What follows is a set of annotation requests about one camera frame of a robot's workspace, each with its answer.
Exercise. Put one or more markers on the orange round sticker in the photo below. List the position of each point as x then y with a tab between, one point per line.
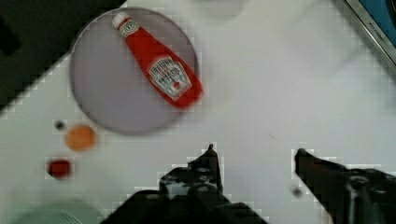
80	138

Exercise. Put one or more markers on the mint green cup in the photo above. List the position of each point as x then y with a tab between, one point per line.
66	212

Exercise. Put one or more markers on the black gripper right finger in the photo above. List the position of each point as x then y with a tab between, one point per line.
350	196

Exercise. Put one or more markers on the grey round plate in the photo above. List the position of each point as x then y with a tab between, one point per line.
110	87

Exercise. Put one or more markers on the red felt ketchup bottle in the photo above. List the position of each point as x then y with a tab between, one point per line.
168	74

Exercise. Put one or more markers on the red square sticker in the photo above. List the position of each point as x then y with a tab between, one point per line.
59	168

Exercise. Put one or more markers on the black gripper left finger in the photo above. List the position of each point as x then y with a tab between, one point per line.
186	195

